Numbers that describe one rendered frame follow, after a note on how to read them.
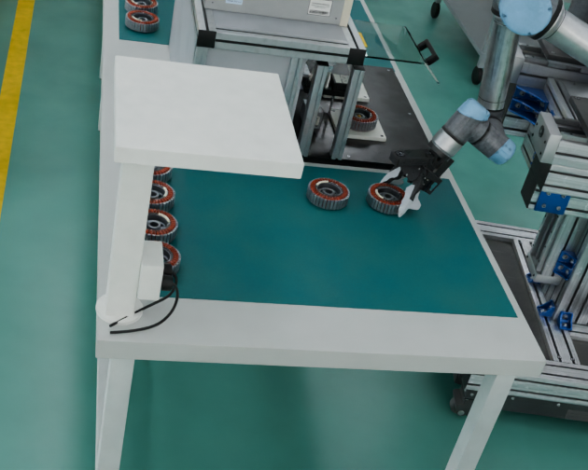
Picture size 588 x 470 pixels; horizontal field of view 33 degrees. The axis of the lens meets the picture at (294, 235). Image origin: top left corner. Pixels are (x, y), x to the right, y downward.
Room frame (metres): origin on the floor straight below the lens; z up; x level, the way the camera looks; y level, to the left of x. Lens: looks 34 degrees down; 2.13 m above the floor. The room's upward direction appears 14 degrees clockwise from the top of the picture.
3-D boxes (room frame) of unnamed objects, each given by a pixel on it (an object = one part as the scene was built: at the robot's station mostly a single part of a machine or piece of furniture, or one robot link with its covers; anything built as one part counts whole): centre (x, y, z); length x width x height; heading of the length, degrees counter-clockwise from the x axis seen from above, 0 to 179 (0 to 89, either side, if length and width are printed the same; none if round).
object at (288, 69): (2.33, 0.22, 0.91); 0.28 x 0.03 x 0.32; 106
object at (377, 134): (2.64, -0.11, 0.78); 0.15 x 0.15 x 0.01; 16
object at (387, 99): (2.75, -0.06, 0.76); 0.64 x 0.47 x 0.02; 16
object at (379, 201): (2.28, -0.22, 0.77); 0.11 x 0.11 x 0.04
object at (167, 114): (1.73, 0.23, 0.98); 0.37 x 0.35 x 0.46; 16
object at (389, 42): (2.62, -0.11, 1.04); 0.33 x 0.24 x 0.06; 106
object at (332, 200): (2.23, -0.06, 0.77); 0.11 x 0.11 x 0.04
